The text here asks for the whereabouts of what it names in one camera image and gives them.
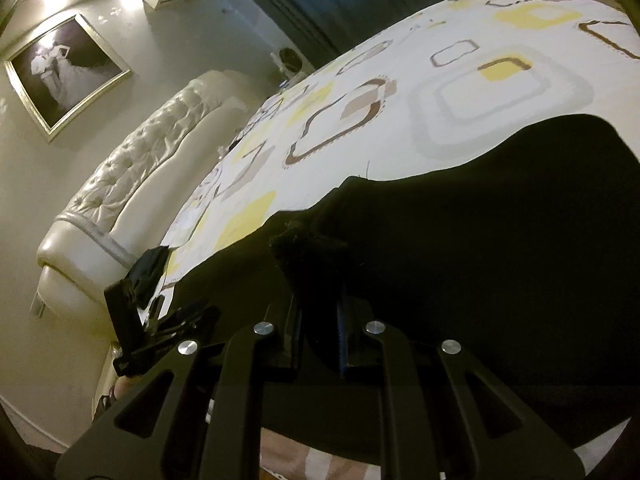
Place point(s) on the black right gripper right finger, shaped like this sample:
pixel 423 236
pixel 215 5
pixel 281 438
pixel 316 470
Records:
pixel 460 409

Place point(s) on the patterned white bed quilt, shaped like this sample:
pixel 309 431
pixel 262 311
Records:
pixel 436 90

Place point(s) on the small desk fan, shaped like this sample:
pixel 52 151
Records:
pixel 288 62

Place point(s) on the black pants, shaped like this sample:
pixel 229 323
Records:
pixel 527 256

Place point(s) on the black folded garment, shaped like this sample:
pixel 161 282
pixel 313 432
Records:
pixel 126 299

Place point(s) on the cream tufted leather headboard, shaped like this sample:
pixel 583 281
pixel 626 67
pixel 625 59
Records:
pixel 127 205

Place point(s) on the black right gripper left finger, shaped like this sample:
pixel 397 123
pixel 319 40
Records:
pixel 190 417

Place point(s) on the framed wedding photo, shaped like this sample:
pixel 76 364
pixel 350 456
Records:
pixel 61 71

